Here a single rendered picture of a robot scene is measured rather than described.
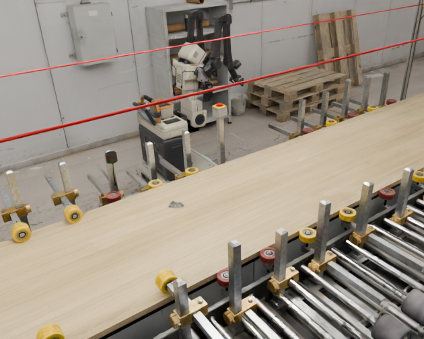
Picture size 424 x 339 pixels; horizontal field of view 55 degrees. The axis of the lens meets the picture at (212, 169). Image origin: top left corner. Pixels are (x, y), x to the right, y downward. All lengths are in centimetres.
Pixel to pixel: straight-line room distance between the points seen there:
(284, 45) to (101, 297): 540
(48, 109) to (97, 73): 69
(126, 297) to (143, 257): 23
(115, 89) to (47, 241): 329
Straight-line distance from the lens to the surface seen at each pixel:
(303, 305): 189
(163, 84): 506
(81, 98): 502
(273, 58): 645
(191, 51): 359
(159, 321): 179
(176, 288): 140
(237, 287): 158
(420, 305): 183
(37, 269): 195
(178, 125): 347
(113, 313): 165
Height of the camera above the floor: 207
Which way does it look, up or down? 28 degrees down
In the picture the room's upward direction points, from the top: 3 degrees counter-clockwise
